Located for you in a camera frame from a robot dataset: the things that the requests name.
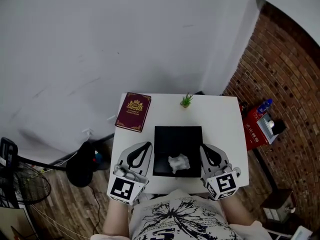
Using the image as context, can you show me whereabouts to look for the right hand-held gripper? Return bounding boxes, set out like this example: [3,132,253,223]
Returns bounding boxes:
[199,143,242,202]

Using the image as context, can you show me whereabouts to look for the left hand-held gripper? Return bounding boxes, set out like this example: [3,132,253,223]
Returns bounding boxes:
[106,141,154,206]

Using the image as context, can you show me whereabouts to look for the white paper item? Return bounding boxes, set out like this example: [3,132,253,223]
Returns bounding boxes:
[167,153,192,174]

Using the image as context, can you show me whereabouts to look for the black box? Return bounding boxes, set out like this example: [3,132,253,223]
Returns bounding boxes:
[152,125,204,179]

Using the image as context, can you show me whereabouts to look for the person's left forearm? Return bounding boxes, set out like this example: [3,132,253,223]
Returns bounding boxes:
[101,196,134,236]

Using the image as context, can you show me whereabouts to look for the person's right forearm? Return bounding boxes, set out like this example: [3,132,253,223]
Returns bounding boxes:
[216,195,255,227]

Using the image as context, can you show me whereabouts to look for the maroon hardcover book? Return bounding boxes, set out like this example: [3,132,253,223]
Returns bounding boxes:
[114,91,152,133]

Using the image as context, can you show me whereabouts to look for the red fire extinguisher cabinet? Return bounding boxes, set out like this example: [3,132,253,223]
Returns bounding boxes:
[240,105,270,152]

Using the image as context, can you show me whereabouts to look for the white and grey carton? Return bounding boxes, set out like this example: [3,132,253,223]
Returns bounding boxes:
[255,113,279,145]

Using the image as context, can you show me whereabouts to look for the small green potted plant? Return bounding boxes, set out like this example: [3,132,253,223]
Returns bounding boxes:
[179,92,195,109]

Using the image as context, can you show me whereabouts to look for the person's printed white shirt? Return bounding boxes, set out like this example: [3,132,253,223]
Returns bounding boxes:
[90,188,274,240]

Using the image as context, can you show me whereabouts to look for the blue water bottle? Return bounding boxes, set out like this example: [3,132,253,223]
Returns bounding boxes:
[256,98,274,114]

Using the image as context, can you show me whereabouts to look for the small black case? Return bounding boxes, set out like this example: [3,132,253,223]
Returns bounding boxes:
[271,119,287,136]

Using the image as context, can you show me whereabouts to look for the black standing fan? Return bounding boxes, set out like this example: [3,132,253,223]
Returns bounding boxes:
[0,136,69,209]

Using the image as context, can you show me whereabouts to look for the white framed board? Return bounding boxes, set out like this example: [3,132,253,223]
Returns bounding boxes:
[0,205,35,240]

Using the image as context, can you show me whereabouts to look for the white cable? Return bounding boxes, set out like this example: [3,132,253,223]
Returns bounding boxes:
[48,131,91,167]

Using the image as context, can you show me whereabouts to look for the black floor cable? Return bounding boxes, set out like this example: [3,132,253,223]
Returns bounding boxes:
[89,183,102,235]

